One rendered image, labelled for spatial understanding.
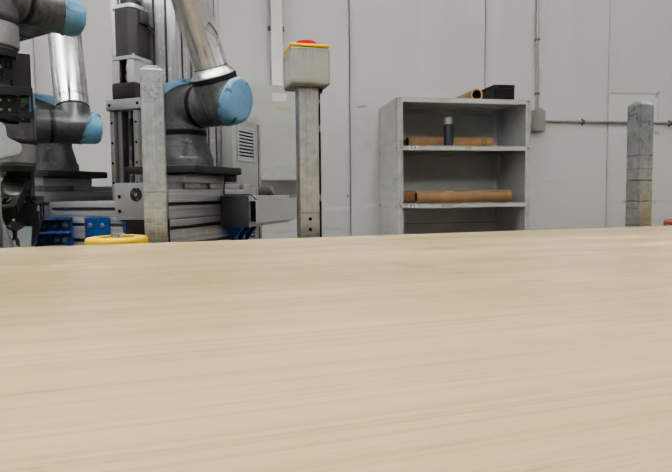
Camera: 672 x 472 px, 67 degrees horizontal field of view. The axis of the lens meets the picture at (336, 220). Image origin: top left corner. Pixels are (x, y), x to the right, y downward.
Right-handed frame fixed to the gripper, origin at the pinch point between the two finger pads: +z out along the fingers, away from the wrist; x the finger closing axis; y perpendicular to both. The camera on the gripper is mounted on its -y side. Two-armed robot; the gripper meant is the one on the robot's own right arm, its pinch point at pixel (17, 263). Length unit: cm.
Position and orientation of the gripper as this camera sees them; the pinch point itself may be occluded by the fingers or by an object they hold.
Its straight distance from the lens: 122.4
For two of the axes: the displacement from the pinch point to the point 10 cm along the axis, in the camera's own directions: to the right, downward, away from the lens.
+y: -2.6, -0.5, 9.6
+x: -9.6, 0.2, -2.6
